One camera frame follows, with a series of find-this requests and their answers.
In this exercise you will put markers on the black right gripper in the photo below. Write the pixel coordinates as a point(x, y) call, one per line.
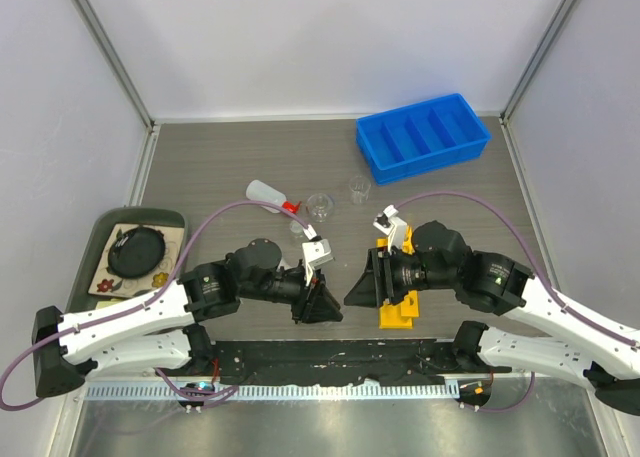
point(377, 284)

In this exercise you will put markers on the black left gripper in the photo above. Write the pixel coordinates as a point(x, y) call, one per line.
point(315, 303)

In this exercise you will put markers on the yellow test tube rack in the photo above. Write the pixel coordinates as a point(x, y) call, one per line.
point(397, 273)

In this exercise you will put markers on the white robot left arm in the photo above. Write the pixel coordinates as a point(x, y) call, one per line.
point(163, 328)

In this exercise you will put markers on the wide clear glass beaker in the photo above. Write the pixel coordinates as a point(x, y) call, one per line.
point(320, 207)

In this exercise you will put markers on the tall clear glass beaker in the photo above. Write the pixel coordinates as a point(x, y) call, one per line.
point(359, 187)

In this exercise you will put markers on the white squeeze bottle red cap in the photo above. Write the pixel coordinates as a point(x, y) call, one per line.
point(273, 199)

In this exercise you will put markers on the blue divided plastic bin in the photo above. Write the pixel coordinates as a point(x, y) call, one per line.
point(412, 140)

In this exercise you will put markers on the black round lid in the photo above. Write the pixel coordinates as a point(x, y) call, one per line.
point(136, 252)

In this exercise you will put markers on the pale yellow cup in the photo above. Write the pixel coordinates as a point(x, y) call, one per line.
point(107, 303)

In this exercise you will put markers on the grey plastic tray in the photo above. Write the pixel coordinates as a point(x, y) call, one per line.
point(80, 299)

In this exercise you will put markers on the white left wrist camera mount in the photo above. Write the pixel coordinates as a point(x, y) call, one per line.
point(315, 254)

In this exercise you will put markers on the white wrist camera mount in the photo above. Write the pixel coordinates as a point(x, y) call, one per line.
point(392, 227)
point(315, 254)

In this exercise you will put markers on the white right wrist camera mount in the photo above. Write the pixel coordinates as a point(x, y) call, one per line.
point(392, 227)

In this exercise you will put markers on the white slotted cable duct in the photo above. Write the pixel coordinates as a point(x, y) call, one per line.
point(157, 391)

